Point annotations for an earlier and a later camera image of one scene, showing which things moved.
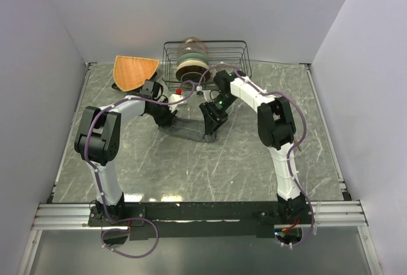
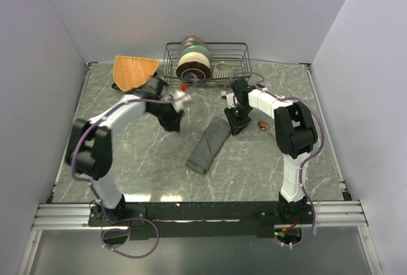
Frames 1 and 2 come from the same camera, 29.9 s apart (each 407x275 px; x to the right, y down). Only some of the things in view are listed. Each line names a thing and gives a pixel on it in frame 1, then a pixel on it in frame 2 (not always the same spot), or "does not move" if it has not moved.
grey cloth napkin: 189,130 → 208,146
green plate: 193,56 → 198,49
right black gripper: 213,121 → 236,126
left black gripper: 167,119 does not move
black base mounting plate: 163,220 does not move
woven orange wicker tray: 130,72 does not move
